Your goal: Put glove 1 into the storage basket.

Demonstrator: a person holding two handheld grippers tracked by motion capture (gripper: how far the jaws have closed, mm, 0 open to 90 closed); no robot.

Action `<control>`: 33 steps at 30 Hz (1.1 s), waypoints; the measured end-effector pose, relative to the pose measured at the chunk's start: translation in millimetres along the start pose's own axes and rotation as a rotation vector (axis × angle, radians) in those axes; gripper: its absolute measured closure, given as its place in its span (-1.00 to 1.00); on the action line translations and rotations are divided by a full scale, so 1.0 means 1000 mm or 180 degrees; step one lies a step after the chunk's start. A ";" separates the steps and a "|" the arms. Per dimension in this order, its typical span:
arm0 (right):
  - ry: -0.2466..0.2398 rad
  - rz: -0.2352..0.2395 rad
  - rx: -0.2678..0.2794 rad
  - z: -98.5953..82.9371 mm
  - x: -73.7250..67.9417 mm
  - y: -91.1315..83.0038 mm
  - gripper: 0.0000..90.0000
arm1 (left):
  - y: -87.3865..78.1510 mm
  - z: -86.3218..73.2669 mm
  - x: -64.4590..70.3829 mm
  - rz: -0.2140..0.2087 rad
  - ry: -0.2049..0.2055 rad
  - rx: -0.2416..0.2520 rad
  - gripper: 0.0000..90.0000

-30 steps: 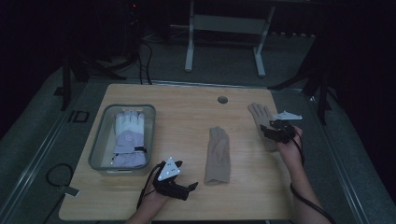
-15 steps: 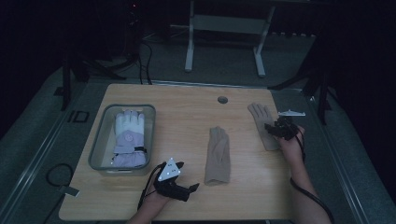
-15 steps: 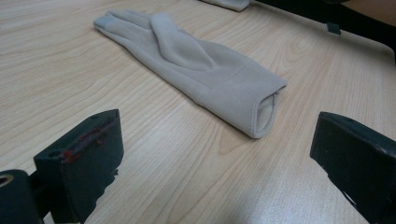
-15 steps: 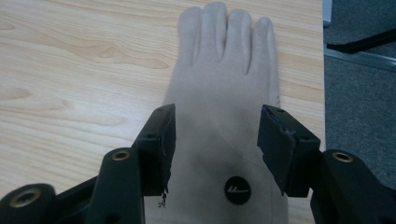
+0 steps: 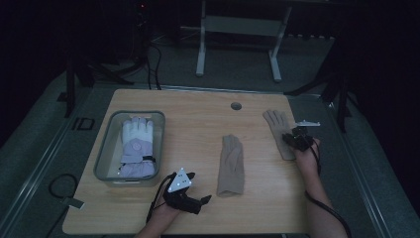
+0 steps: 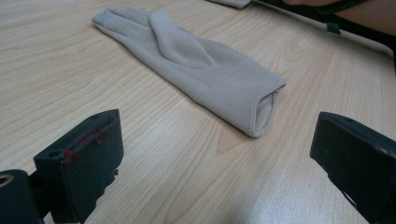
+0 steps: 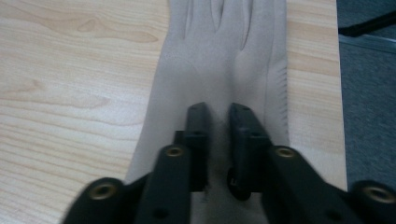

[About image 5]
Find plain beige glove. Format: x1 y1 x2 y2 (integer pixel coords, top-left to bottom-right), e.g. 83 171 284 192
216 133 246 198

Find beige glove with dark button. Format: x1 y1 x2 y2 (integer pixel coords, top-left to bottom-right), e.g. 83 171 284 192
262 109 298 162

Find black floor socket frame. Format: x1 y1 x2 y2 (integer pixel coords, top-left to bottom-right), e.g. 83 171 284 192
71 117 96 132

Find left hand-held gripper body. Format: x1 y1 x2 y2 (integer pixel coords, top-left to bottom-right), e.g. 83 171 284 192
162 167 202 214

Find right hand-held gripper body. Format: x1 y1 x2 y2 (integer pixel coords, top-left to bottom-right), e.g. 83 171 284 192
290 120 321 153

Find black floor cable loop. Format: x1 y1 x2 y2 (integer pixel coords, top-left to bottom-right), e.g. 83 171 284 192
46 173 79 238

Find grey plastic bin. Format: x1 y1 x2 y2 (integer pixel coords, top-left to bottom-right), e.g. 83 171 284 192
92 109 166 186

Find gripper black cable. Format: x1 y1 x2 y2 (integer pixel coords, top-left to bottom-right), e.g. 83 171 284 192
146 174 174 224
304 138 353 238

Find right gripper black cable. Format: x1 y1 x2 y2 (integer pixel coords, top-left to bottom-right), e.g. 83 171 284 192
304 138 353 238

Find black hanging cables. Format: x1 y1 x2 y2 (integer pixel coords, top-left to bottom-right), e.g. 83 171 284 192
145 43 162 91

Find person's right hand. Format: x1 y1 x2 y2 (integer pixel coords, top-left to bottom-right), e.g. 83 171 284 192
293 138 321 186

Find grey flat floor tag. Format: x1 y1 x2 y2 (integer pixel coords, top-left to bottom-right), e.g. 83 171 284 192
60 196 86 210

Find black tripod stand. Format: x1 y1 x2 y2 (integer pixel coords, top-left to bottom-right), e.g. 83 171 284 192
63 0 150 118
283 39 355 133

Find white metal stand frame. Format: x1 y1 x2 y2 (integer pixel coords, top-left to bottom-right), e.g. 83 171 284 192
196 0 293 83

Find purple and white ski glove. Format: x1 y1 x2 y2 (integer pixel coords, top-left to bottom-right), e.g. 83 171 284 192
118 116 157 179

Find person's left hand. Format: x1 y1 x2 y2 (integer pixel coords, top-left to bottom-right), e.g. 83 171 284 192
150 202 181 229

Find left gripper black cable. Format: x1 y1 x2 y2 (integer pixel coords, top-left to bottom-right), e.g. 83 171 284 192
146 174 174 224

